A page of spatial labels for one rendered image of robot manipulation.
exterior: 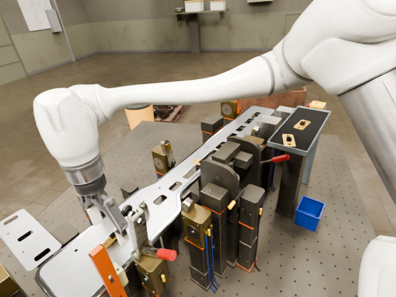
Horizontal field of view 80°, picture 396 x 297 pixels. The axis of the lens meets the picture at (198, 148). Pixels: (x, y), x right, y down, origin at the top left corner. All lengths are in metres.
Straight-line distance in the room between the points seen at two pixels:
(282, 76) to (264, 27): 8.17
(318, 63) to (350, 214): 0.98
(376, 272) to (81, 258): 0.79
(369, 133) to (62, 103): 0.57
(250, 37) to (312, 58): 8.33
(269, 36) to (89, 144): 8.41
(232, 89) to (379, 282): 0.59
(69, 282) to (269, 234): 0.79
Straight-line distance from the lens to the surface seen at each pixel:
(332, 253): 1.19
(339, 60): 0.48
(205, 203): 0.74
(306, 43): 0.51
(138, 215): 0.56
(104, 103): 0.67
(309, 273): 1.10
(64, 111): 0.53
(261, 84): 0.58
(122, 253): 0.78
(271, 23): 8.74
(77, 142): 0.55
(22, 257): 0.93
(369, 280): 0.81
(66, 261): 0.84
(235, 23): 8.84
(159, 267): 0.68
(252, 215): 0.79
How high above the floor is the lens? 1.61
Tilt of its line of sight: 32 degrees down
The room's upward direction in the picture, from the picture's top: 5 degrees counter-clockwise
